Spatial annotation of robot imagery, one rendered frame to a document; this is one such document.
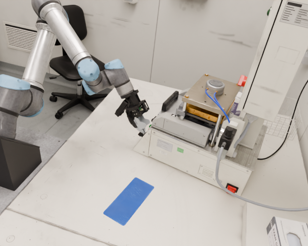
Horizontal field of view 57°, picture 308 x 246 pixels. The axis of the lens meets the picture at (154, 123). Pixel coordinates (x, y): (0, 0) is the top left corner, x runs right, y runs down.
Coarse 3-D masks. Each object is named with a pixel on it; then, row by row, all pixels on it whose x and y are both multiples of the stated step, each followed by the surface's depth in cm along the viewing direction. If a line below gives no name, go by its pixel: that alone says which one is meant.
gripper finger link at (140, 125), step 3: (135, 120) 129; (138, 120) 129; (135, 123) 130; (138, 123) 130; (141, 123) 129; (144, 123) 128; (138, 126) 131; (141, 126) 130; (144, 126) 129; (138, 129) 131; (141, 129) 131; (141, 132) 133; (144, 132) 134
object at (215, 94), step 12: (204, 84) 123; (216, 84) 116; (228, 84) 126; (192, 96) 114; (204, 96) 115; (216, 96) 116; (228, 96) 117; (204, 108) 110; (216, 108) 108; (228, 108) 112; (228, 120) 104
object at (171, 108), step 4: (180, 96) 141; (176, 100) 137; (180, 100) 138; (172, 104) 133; (176, 104) 134; (168, 108) 130; (172, 108) 131; (176, 108) 124; (160, 112) 127; (164, 112) 127; (168, 112) 128; (172, 112) 128; (180, 116) 126; (228, 116) 131; (232, 116) 131; (216, 136) 117; (216, 140) 118
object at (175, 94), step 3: (174, 93) 134; (177, 93) 136; (171, 96) 132; (174, 96) 132; (177, 96) 137; (168, 99) 129; (171, 99) 130; (174, 99) 134; (165, 102) 126; (168, 102) 128; (162, 105) 127; (165, 105) 126; (162, 108) 128; (165, 108) 127
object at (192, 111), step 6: (186, 108) 118; (192, 108) 117; (198, 108) 117; (186, 114) 120; (192, 114) 119; (198, 114) 117; (204, 114) 115; (210, 114) 115; (216, 114) 115; (204, 120) 117; (210, 120) 115; (216, 120) 114; (222, 120) 113
